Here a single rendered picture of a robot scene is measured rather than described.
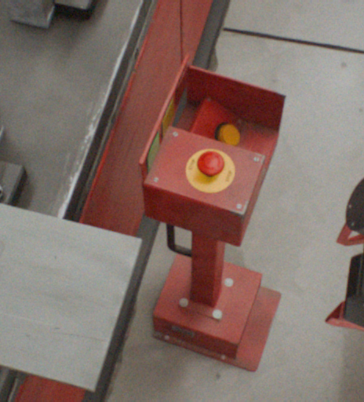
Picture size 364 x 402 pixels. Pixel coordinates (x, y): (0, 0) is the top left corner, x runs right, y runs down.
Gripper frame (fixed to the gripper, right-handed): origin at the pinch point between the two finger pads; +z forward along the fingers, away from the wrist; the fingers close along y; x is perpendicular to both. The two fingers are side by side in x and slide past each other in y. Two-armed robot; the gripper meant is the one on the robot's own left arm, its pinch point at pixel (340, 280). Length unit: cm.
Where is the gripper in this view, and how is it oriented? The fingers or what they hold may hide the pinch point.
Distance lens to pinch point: 98.5
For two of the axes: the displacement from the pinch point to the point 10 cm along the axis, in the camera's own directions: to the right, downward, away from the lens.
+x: 8.8, 3.6, 3.2
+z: -4.4, 3.1, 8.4
